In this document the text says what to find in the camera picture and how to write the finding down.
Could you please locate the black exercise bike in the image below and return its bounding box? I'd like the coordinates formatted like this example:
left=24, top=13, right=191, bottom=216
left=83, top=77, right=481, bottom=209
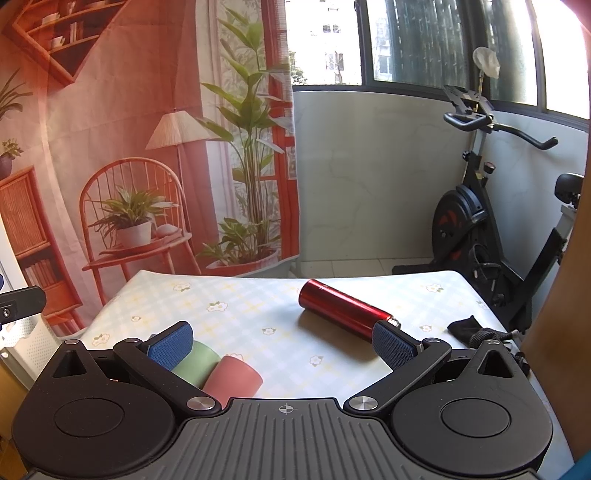
left=392, top=84, right=586, bottom=333

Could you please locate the white perforated box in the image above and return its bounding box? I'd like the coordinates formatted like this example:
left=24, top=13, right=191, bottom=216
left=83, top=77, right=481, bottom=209
left=1, top=315, right=60, bottom=389

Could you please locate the black cloth strap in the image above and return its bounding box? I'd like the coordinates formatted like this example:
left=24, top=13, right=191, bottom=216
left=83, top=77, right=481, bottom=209
left=445, top=315, right=531, bottom=375

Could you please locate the green plastic cup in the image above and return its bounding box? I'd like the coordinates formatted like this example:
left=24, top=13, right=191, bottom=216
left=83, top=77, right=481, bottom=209
left=172, top=341, right=221, bottom=389

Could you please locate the blue chair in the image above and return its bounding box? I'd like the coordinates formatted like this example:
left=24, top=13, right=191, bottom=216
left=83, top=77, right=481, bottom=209
left=559, top=451, right=591, bottom=480

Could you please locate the floral checked tablecloth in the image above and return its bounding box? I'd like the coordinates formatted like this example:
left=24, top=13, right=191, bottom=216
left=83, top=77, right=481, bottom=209
left=75, top=269, right=574, bottom=480

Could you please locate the pink plastic cup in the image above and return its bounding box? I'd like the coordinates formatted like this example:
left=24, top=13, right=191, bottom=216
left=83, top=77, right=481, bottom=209
left=202, top=355, right=263, bottom=408

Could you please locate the brown wooden board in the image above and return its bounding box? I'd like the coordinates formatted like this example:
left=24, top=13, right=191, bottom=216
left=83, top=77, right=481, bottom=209
left=520, top=216, right=591, bottom=462

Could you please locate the red metal thermos bottle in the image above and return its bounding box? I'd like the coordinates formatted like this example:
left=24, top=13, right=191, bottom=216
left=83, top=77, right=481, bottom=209
left=298, top=279, right=401, bottom=342

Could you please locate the printed room scene backdrop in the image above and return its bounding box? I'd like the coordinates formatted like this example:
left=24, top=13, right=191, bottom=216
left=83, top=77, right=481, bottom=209
left=1, top=0, right=300, bottom=337

